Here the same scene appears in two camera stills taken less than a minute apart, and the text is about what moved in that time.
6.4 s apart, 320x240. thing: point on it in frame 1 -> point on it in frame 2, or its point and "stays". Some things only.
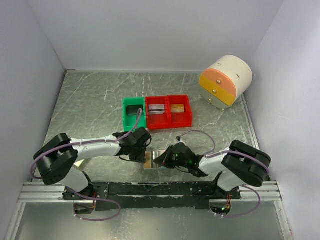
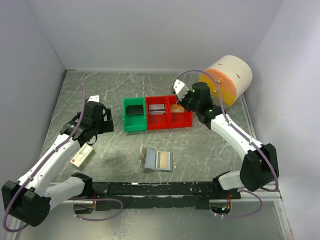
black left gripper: (141, 158) -> (107, 125)
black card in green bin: (133, 109) stays
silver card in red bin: (156, 109) stays
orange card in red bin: (177, 108) stays
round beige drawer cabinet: (225, 80) stays
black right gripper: (164, 159) -> (182, 102)
